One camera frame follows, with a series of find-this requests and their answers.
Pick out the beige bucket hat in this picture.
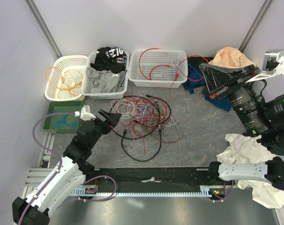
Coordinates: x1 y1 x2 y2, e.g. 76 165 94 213
209 47 256 68

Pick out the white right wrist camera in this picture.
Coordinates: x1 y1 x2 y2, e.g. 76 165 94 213
246 49 284 83

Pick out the green tray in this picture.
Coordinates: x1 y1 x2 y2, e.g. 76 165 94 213
43 101 83 134

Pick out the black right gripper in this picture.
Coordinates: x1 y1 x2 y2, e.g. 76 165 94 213
198 62 269 135

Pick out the red cable in basket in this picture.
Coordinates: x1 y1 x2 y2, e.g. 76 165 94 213
149 64 180 82

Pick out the right white basket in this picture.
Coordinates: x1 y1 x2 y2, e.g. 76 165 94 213
128 48 188 88

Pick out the grey garment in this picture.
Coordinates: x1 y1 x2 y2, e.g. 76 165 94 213
86 67 125 93

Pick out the middle white basket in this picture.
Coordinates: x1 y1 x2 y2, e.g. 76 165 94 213
81 52 129 99

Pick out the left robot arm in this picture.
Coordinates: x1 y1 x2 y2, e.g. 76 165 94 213
12 105 122 225

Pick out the white cloth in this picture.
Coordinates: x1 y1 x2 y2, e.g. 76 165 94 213
216 134 284 209

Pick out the blue garment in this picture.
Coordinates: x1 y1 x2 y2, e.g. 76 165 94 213
183 63 232 112

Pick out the black printed shirt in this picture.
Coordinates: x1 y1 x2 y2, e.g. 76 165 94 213
90 47 127 74

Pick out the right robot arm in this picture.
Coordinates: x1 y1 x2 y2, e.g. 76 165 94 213
199 63 284 191

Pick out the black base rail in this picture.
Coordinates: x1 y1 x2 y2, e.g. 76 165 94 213
68 166 234 195

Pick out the thin white wire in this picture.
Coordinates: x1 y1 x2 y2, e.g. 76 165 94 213
111 97 179 128

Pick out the thick red ethernet cable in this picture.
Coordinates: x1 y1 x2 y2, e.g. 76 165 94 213
138 47 163 79

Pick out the light blue wire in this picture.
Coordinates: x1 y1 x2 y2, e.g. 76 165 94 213
50 109 79 129

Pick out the black garment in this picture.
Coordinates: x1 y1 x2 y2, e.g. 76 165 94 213
188 57 214 75

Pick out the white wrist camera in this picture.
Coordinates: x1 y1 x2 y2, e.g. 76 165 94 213
246 49 284 83
75 105 96 121

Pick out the thin red wire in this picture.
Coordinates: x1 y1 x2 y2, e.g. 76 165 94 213
111 55 207 157

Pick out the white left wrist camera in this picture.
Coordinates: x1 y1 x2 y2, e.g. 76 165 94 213
75 105 96 121

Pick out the left white oval basket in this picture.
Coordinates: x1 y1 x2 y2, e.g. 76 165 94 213
45 55 88 101

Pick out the thin pink wire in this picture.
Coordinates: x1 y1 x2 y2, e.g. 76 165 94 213
118 96 166 127

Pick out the blue-white cable duct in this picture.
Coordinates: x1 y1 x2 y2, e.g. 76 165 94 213
70 186 211 197

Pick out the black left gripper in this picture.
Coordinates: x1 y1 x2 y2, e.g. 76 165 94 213
89 109 122 148

